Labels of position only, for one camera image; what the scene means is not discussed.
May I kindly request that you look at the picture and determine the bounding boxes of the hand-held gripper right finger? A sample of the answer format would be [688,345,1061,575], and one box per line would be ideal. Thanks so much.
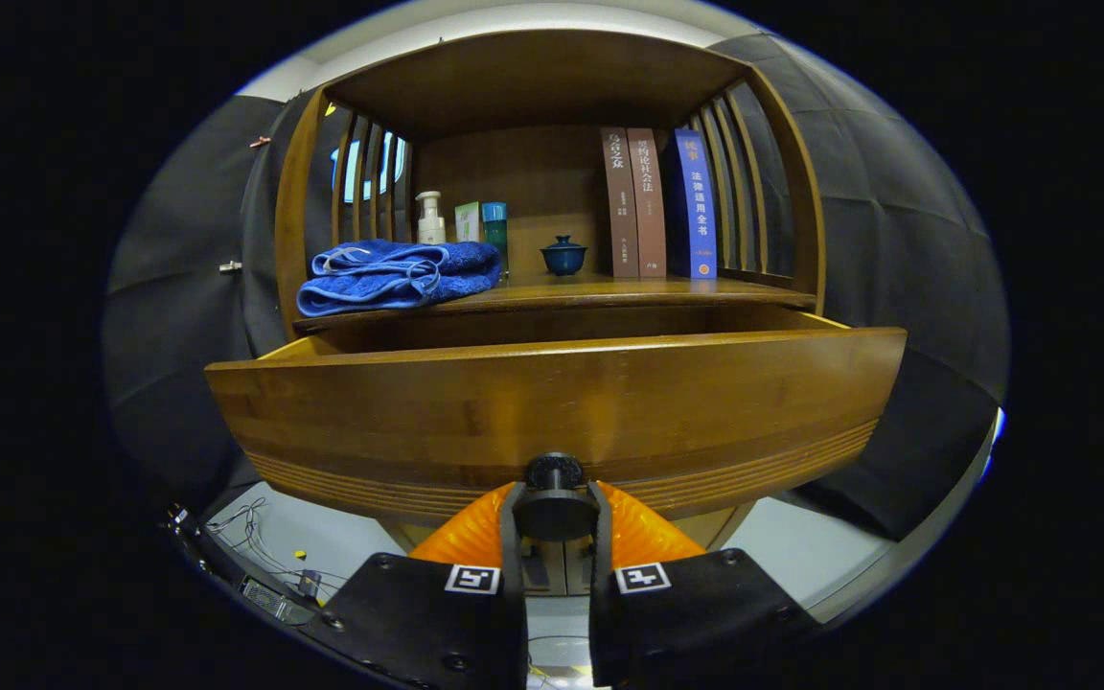
[588,481,821,690]

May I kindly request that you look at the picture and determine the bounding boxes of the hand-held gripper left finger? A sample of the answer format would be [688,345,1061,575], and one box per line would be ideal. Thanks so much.
[308,481,528,690]

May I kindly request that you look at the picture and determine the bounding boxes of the wooden countertop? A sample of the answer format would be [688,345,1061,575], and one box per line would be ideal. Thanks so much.
[295,273,817,334]

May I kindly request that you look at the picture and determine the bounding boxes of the wooden cabinet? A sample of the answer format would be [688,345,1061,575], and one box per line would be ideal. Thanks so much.
[274,29,826,597]

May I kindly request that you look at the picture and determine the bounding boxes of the blue lidded teacup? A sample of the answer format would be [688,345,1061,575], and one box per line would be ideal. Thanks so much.
[540,235,587,277]

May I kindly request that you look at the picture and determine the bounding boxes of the folded blue towel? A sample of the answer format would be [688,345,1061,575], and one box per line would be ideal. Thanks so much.
[296,239,503,318]

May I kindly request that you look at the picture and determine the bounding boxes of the teal bottle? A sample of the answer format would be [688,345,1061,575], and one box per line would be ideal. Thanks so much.
[482,201,510,279]

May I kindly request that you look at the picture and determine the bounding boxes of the white pump bottle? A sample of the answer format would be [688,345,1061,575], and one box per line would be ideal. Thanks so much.
[416,191,447,244]

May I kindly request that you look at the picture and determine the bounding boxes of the dark brown book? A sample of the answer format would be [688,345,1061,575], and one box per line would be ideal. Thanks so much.
[600,127,640,279]

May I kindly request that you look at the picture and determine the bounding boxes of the reddish brown book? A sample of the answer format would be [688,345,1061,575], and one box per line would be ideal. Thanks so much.
[627,127,668,279]

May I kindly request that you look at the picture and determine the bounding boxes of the blue book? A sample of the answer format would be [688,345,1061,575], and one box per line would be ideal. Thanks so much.
[667,129,719,280]

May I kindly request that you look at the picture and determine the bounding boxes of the thin floor cables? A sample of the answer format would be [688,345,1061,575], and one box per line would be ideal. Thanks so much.
[207,496,323,600]

